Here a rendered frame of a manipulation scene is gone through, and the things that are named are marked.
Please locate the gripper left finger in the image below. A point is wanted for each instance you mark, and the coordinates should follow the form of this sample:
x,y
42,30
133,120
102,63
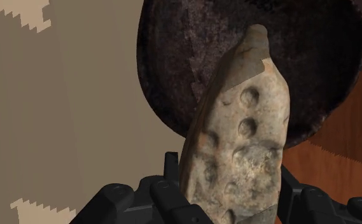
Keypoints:
x,y
168,198

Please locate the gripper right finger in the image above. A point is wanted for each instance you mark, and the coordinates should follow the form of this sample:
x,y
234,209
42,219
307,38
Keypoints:
x,y
317,204

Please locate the dark rusty round pan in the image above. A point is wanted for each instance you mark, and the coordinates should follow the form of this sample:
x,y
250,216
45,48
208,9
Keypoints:
x,y
311,56

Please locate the beige dimpled stone object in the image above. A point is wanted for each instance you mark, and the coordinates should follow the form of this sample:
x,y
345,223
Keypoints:
x,y
239,139

